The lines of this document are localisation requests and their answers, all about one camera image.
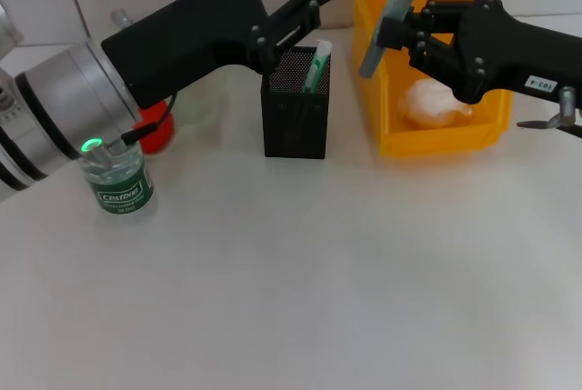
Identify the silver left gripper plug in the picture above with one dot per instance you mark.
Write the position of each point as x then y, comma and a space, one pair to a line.
121, 17

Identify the clear plastic water bottle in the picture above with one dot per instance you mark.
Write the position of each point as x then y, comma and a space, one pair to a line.
123, 194

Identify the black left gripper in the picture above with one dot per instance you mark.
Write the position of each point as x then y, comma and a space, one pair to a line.
191, 31

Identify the green utility knife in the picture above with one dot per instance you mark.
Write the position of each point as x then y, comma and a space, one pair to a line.
318, 65

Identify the black mesh pen holder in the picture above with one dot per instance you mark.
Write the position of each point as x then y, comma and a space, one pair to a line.
295, 131

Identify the yellow plastic bin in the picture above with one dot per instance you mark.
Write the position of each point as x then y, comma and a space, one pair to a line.
432, 140

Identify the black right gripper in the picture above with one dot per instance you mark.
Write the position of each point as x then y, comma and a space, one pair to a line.
504, 49

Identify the white paper ball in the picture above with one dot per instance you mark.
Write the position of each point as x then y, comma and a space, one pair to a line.
425, 103

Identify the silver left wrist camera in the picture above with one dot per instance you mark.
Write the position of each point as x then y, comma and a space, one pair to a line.
7, 31

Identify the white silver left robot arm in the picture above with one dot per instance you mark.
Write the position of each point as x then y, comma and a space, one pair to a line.
68, 90

